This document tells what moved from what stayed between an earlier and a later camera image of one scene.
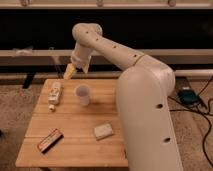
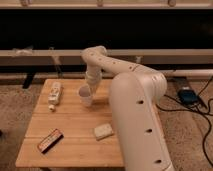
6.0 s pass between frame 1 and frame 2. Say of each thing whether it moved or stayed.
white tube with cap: stayed
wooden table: stayed
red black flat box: stayed
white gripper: moved
